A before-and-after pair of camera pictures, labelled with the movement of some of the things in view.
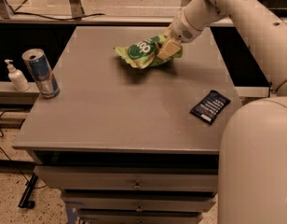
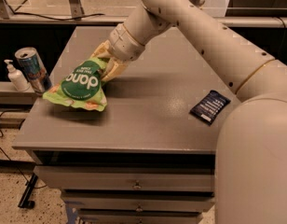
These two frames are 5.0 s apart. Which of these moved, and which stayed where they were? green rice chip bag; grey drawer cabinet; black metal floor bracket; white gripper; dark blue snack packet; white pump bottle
Moved: white gripper; green rice chip bag
Stayed: black metal floor bracket; grey drawer cabinet; dark blue snack packet; white pump bottle
